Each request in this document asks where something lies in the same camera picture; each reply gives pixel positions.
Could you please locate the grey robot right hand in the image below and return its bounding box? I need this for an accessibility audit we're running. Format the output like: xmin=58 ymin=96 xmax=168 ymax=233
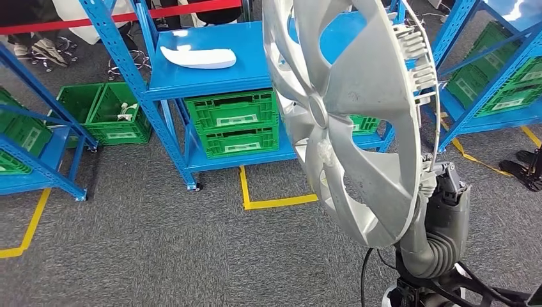
xmin=398 ymin=162 xmax=472 ymax=281

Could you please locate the silver plastic wheel cover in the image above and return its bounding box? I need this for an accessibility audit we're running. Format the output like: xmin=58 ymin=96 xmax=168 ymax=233
xmin=261 ymin=0 xmax=441 ymax=250

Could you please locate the blue metal shelf rack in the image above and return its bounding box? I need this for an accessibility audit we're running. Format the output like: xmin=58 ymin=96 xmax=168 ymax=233
xmin=0 ymin=41 xmax=100 ymax=203
xmin=421 ymin=0 xmax=542 ymax=154
xmin=78 ymin=0 xmax=408 ymax=193

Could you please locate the white plastic cover part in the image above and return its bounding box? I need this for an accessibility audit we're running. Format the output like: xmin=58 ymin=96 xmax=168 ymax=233
xmin=159 ymin=45 xmax=238 ymax=70

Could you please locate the yellow floor tape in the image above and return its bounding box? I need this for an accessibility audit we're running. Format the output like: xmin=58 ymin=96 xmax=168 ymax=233
xmin=238 ymin=165 xmax=319 ymax=212
xmin=0 ymin=188 xmax=52 ymax=260
xmin=439 ymin=112 xmax=542 ymax=178

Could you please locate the green plastic crate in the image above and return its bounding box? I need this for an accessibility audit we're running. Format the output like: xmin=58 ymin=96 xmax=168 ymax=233
xmin=349 ymin=114 xmax=381 ymax=138
xmin=84 ymin=81 xmax=153 ymax=147
xmin=184 ymin=89 xmax=281 ymax=136
xmin=0 ymin=149 xmax=33 ymax=177
xmin=197 ymin=123 xmax=281 ymax=160
xmin=45 ymin=83 xmax=105 ymax=150
xmin=0 ymin=86 xmax=54 ymax=159
xmin=474 ymin=86 xmax=542 ymax=118
xmin=463 ymin=22 xmax=530 ymax=86
xmin=445 ymin=63 xmax=496 ymax=109
xmin=504 ymin=57 xmax=542 ymax=92

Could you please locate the person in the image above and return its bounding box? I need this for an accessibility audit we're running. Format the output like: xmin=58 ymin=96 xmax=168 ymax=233
xmin=0 ymin=0 xmax=70 ymax=68
xmin=195 ymin=0 xmax=243 ymax=27
xmin=52 ymin=0 xmax=137 ymax=46

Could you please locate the chrome stool base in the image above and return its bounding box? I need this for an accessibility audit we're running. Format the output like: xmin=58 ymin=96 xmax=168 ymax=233
xmin=107 ymin=49 xmax=152 ymax=82

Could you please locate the red barrier belt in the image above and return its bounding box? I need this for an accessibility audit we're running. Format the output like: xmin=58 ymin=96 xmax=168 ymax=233
xmin=0 ymin=0 xmax=243 ymax=36

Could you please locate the black cable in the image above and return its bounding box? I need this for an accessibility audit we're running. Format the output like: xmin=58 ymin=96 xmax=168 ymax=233
xmin=360 ymin=248 xmax=376 ymax=307

